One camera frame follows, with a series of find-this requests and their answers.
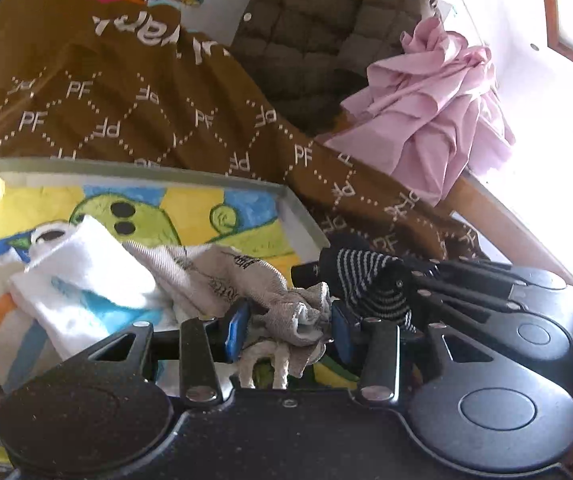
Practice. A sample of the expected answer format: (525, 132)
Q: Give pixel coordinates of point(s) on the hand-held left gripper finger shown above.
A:
(237, 330)

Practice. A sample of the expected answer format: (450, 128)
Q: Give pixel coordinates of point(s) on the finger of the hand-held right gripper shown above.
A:
(461, 272)
(466, 302)

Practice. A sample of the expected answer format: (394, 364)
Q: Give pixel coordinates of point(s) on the grey sock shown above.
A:
(246, 280)

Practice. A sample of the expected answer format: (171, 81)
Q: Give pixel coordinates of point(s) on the black striped sock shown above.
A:
(366, 270)

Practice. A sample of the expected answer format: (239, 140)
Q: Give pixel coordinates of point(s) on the grey tray box cartoon print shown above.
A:
(246, 220)

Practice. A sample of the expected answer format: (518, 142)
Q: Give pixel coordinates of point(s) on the white sock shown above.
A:
(76, 280)

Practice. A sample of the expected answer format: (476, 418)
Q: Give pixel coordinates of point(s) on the pink cloth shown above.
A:
(426, 110)

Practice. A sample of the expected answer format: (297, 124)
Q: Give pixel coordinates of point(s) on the brown and orange printed blanket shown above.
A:
(116, 85)

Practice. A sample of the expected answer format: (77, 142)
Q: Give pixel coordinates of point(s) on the olive quilted jacket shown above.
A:
(316, 35)

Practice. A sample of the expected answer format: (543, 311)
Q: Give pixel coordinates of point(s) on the wooden bed rail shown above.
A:
(496, 225)

